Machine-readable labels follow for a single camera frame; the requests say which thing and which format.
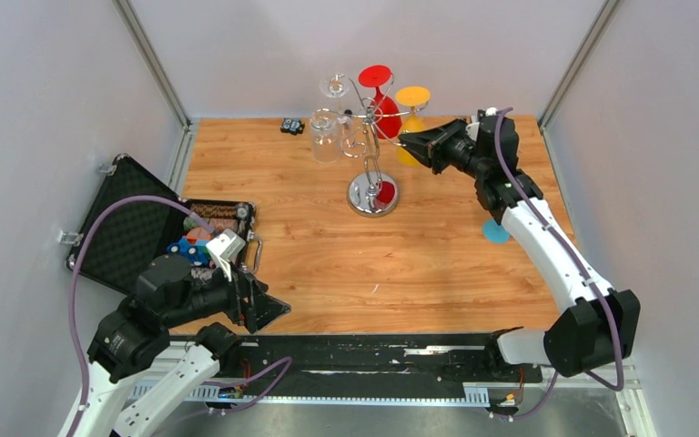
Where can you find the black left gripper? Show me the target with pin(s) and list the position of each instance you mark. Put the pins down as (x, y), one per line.
(259, 309)

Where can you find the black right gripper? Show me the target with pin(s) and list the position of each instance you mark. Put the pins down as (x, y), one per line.
(439, 138)

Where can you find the yellow wine glass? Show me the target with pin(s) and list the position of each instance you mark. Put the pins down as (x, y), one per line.
(413, 99)

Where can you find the chrome wine glass rack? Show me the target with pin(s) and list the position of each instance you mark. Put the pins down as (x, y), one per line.
(372, 193)

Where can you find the clear wine glass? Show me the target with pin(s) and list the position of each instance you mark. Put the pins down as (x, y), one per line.
(325, 125)

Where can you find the blue wine glass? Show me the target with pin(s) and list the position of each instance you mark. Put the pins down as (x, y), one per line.
(494, 232)

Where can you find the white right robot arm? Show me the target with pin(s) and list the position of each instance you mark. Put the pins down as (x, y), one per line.
(596, 326)

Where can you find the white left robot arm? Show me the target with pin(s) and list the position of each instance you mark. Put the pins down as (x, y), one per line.
(129, 339)

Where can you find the red wine glass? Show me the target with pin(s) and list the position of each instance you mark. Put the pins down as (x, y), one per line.
(386, 112)

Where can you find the small black clip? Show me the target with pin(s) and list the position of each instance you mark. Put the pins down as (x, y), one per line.
(293, 126)

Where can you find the black poker chip case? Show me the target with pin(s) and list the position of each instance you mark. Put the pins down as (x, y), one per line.
(135, 234)

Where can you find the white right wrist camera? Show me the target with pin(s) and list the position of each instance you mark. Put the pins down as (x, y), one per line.
(483, 122)

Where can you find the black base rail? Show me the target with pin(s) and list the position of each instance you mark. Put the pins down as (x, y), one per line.
(379, 366)

